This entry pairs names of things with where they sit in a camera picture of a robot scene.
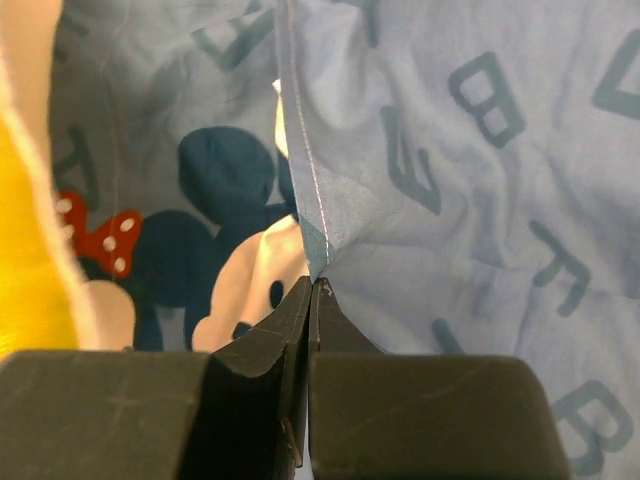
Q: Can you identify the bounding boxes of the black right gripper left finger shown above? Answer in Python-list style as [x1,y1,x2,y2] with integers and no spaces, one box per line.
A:
[1,277,312,479]

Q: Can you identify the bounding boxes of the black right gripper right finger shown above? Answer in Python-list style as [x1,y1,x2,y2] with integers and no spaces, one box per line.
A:
[308,279,570,479]

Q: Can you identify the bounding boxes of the blue cartoon print pillowcase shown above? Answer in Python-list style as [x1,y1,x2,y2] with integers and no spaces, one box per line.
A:
[50,1,639,479]

